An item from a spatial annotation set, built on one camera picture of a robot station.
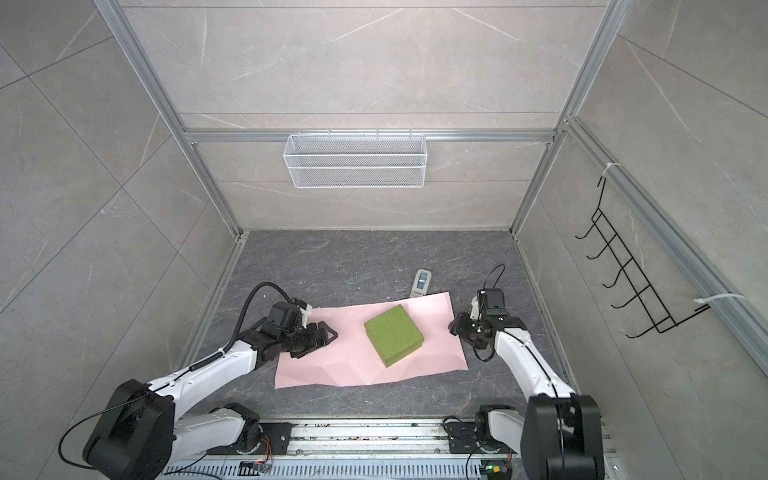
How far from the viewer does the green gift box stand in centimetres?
83

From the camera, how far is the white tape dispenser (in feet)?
3.28

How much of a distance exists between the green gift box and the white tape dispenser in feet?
0.38

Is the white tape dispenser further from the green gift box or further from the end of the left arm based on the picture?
the end of the left arm
